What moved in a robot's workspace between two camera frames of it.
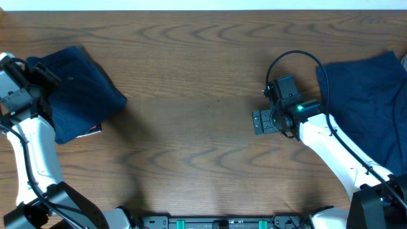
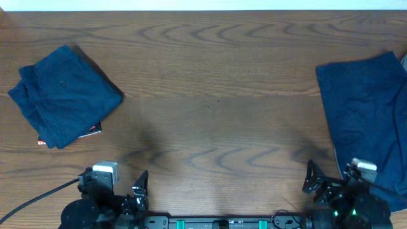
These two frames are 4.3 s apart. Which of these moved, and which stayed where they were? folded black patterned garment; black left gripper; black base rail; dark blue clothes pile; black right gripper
Moved: black left gripper; black right gripper
Stayed: dark blue clothes pile; folded black patterned garment; black base rail
